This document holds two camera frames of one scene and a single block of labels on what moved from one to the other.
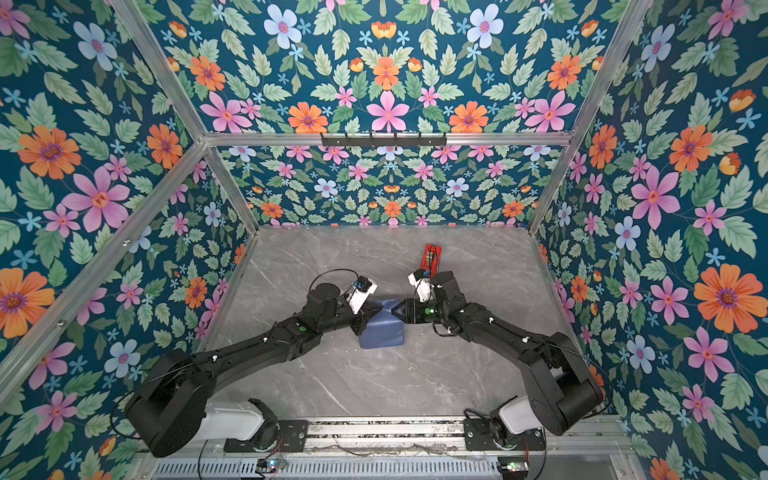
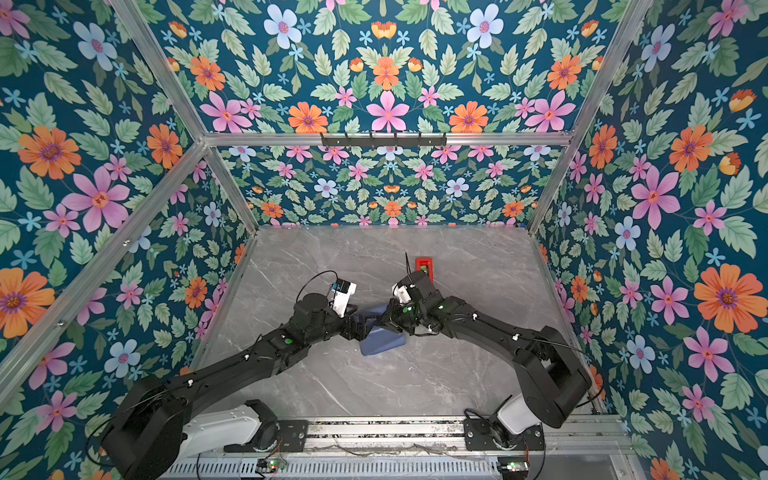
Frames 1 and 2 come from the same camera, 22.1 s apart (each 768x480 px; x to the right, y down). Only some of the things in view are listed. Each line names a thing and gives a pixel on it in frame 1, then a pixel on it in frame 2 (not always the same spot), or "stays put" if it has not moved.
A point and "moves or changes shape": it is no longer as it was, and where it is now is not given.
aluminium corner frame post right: (636, 12) stays put
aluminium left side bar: (93, 281) stays put
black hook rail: (396, 141) stays put
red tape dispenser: (430, 260) moves or changes shape
